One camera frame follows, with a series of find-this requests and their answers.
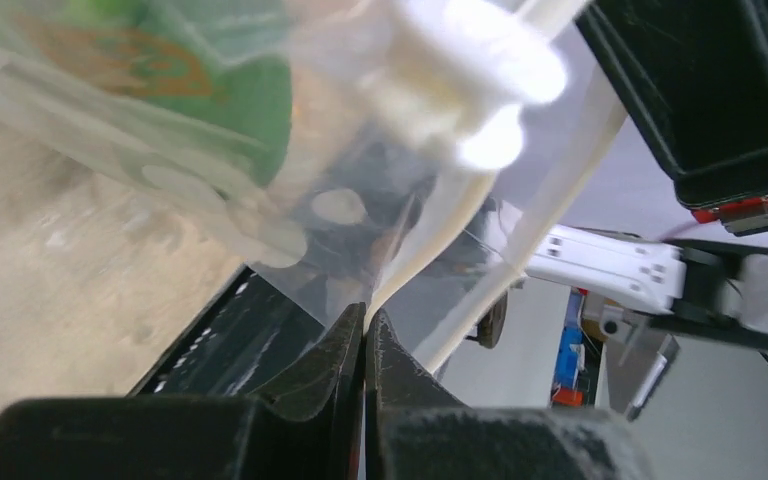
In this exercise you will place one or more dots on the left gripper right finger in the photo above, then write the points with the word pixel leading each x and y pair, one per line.
pixel 416 429

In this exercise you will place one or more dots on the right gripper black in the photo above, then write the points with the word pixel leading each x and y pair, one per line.
pixel 693 76

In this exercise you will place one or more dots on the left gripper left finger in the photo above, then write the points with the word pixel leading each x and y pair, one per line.
pixel 302 424

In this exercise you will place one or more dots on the green toy watermelon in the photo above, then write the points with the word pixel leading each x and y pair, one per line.
pixel 198 80

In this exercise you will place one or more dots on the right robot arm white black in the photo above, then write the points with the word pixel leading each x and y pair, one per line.
pixel 704 289

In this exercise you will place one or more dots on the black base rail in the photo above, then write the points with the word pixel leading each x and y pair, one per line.
pixel 247 333

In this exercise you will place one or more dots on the clear zip top bag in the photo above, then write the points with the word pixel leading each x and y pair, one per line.
pixel 404 115

